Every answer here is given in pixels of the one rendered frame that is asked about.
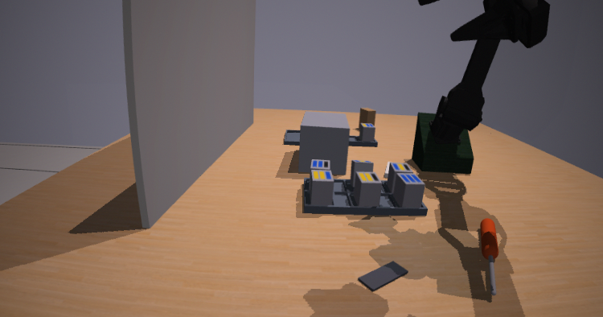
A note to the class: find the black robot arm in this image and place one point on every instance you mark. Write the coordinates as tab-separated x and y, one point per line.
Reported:
461	109

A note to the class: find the orange-handled screwdriver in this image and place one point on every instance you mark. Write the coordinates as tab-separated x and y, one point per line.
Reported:
489	248

